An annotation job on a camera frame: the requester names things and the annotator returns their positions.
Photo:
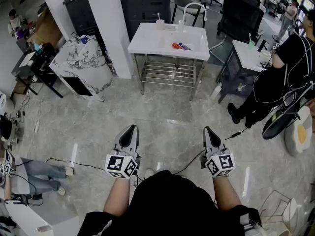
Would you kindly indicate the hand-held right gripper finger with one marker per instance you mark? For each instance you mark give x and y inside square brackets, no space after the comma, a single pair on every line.
[216,144]
[205,141]

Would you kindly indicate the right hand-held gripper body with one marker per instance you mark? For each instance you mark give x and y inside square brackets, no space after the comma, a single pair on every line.
[221,163]

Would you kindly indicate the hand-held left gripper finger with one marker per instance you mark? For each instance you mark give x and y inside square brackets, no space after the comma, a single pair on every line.
[136,141]
[119,139]

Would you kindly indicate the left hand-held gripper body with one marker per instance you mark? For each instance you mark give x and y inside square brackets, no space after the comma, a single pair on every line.
[115,163]

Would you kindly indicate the blue bottle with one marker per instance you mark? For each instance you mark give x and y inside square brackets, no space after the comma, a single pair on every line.
[185,46]

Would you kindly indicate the orange bottle with white cap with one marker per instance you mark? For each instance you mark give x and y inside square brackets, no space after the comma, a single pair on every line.
[177,45]

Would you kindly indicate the person's right forearm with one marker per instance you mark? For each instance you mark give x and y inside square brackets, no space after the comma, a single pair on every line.
[225,193]

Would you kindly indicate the person's left forearm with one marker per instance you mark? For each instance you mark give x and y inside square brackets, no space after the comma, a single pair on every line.
[118,195]

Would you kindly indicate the black sink stand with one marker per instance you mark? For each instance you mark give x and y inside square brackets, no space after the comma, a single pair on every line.
[233,82]

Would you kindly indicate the metal sink stand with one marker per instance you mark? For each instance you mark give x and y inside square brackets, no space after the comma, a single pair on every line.
[169,75]

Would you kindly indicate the person's white shoe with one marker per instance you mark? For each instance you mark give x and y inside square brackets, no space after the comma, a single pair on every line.
[149,173]

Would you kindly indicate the person's black shirt torso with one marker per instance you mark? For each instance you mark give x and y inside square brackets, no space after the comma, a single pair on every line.
[172,205]

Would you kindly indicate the grey white waist bag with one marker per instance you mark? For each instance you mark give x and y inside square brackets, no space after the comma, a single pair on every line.
[249,224]

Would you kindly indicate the fried egg cushion stool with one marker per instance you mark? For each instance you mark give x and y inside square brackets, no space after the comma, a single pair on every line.
[299,134]

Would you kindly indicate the marble pattern cabinet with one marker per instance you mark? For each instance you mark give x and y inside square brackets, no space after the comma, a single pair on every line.
[81,65]

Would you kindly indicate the small white sink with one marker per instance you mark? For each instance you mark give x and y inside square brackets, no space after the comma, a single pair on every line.
[248,58]

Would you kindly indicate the white sink basin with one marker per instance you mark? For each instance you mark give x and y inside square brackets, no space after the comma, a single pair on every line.
[157,43]

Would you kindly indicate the green cup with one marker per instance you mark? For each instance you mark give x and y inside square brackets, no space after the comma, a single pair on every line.
[251,44]

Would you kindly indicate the blue mug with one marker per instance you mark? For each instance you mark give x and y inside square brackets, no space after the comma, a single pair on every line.
[84,39]

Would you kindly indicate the black desk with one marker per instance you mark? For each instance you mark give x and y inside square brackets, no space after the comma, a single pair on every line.
[37,65]

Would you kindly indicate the pink cup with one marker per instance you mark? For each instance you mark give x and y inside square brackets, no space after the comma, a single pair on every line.
[160,24]

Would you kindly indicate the black mesh office chair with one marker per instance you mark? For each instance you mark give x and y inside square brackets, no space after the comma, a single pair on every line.
[240,18]

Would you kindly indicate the cardboard boxes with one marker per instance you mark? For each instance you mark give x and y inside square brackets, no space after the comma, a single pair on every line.
[46,28]

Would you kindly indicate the large black appliance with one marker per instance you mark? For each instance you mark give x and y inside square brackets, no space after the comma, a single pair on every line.
[142,6]

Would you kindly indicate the beige chair with black legs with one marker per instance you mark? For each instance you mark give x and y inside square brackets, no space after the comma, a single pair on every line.
[187,6]

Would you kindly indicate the white curved faucet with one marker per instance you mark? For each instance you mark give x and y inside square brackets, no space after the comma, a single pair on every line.
[194,5]

